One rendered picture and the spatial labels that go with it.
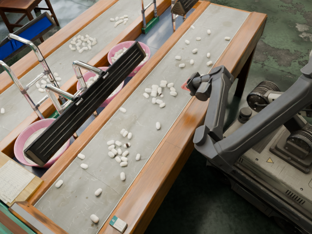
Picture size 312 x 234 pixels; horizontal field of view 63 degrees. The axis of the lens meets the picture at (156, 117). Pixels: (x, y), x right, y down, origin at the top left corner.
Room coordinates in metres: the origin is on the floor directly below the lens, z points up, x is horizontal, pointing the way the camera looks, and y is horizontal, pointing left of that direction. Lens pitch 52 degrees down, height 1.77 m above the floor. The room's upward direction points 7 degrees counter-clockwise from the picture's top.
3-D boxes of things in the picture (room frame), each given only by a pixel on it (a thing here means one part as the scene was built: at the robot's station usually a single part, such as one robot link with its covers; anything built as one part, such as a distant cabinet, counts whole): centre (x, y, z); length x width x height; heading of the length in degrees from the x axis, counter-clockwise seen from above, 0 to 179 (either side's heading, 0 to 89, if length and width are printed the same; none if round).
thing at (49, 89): (0.73, 0.29, 0.90); 0.20 x 0.19 x 0.45; 143
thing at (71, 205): (0.99, -0.08, 0.73); 1.81 x 0.30 x 0.02; 143
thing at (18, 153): (0.72, 0.55, 0.72); 0.27 x 0.27 x 0.10
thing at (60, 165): (1.10, 0.06, 0.71); 1.81 x 0.05 x 0.11; 143
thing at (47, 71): (0.98, 0.61, 0.90); 0.20 x 0.19 x 0.45; 143
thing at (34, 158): (0.68, 0.23, 1.08); 0.62 x 0.08 x 0.07; 143
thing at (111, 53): (1.29, 0.12, 0.72); 0.27 x 0.27 x 0.10
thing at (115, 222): (0.29, 0.19, 0.78); 0.06 x 0.04 x 0.02; 53
